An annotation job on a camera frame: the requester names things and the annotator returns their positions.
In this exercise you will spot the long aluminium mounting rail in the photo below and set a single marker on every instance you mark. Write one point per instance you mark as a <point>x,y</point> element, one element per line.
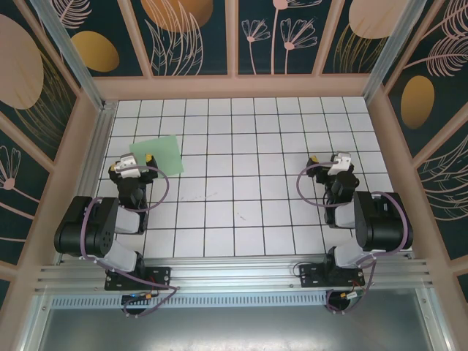
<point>234,272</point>

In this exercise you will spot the aluminium corner post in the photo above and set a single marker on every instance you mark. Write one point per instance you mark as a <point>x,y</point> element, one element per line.
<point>389,55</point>
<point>69,55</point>

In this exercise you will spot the black base plate right arm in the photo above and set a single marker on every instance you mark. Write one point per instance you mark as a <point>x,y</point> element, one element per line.
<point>311,276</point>

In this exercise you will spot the black base plate left arm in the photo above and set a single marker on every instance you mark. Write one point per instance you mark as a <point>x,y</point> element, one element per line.
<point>161,276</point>

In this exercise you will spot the small black circuit board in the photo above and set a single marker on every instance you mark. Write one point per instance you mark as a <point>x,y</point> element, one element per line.
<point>137,298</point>

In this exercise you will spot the aluminium side rail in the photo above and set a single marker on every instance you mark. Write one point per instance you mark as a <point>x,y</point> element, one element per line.
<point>98,153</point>

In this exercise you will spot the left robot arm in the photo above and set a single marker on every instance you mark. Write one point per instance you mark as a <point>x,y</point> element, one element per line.
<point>95,226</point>

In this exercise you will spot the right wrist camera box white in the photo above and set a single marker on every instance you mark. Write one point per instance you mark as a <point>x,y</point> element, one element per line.
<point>340,164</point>

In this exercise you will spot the grey sheet metal tray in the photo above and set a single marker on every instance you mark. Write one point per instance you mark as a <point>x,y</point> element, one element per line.
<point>234,329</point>

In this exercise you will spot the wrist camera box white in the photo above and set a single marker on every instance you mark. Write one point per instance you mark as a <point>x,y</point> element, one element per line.
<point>340,164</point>
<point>127,165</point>

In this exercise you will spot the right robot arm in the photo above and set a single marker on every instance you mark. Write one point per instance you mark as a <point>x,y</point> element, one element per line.
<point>380,223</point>

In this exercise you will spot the light green paper sheet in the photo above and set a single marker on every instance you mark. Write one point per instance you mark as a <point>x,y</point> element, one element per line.
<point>164,153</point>

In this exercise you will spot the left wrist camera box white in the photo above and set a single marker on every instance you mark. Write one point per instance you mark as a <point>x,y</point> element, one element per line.
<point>127,165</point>

